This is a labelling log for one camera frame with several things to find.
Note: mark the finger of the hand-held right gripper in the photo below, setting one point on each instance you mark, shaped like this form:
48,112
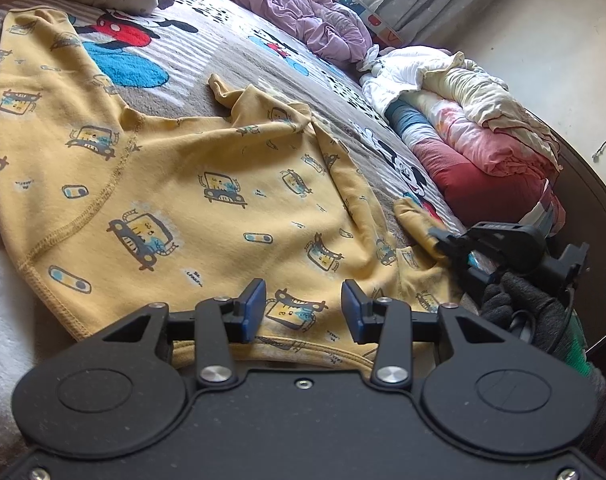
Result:
450,245
475,272

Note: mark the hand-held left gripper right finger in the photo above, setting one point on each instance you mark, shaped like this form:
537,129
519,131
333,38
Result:
353,310

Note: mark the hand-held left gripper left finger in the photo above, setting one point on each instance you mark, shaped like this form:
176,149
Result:
255,310

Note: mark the yellow printed pants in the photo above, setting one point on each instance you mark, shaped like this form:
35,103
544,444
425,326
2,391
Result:
183,200

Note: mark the person's right hand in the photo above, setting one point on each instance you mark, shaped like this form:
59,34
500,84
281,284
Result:
533,305

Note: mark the white and blue cloth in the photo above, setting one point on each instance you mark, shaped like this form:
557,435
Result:
545,215

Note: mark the red and blue rolled quilt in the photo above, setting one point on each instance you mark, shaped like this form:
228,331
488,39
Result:
478,190

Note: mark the pink quilt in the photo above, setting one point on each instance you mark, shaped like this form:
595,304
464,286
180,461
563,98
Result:
483,145

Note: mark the cream quilt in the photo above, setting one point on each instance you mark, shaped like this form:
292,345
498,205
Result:
483,100

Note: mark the white quilt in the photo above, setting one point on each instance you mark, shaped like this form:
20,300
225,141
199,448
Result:
408,72

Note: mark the colourful alphabet foam mat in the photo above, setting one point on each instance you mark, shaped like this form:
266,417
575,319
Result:
378,22

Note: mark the cartoon mouse printed blanket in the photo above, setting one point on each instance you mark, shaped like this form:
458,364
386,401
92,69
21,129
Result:
193,60

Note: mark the purple duvet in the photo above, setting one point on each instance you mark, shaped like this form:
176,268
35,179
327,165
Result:
293,15

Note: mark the dark bed frame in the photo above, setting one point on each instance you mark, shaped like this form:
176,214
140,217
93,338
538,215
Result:
593,200

